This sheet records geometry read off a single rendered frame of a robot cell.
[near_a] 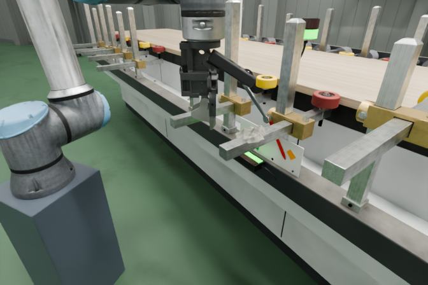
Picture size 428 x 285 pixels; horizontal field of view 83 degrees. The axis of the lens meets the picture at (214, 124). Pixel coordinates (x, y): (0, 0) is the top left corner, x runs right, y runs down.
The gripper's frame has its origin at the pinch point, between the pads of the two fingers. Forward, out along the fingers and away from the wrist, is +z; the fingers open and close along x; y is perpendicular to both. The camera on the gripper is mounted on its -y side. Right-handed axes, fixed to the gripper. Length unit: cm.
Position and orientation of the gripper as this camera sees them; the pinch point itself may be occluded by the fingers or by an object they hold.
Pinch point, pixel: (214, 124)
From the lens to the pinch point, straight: 59.9
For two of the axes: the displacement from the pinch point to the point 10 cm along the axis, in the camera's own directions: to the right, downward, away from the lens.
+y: -10.0, 0.0, 0.1
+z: 0.0, 9.0, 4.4
